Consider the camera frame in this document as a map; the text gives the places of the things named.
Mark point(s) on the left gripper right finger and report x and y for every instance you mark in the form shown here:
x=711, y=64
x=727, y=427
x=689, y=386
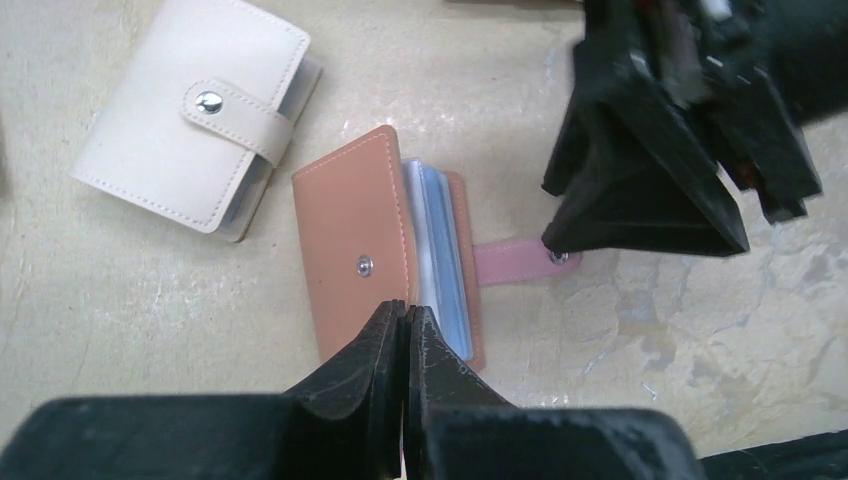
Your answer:
x=460, y=428

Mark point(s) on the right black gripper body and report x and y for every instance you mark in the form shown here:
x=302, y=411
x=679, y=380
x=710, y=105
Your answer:
x=693, y=49

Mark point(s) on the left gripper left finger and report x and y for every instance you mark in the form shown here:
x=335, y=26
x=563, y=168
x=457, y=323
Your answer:
x=340, y=422

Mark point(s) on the brown card holder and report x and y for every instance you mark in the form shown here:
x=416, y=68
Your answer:
x=374, y=226

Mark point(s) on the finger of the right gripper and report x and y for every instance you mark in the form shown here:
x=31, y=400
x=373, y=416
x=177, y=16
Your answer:
x=762, y=148
x=630, y=172

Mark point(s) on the cream card holder with snap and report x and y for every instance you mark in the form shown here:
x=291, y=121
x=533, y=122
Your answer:
x=203, y=115

